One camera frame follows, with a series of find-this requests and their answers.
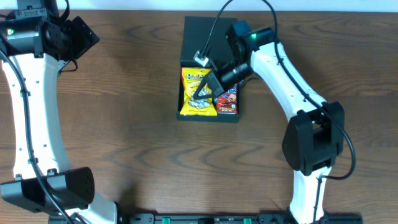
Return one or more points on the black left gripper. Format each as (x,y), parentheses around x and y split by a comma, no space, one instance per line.
(83,36)

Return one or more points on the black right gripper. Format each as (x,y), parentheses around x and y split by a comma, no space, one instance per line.
(217,87)

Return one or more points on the red Hello Panda box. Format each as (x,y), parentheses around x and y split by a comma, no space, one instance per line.
(227,103)

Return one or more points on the yellow Hacks candy bag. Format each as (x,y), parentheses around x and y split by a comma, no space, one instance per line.
(191,78)

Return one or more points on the dark green box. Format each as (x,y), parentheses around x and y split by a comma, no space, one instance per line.
(195,34)

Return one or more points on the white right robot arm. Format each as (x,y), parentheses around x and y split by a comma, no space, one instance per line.
(315,131)

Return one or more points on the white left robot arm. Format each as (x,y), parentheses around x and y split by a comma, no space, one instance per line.
(37,43)

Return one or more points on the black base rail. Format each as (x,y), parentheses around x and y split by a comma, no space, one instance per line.
(262,218)

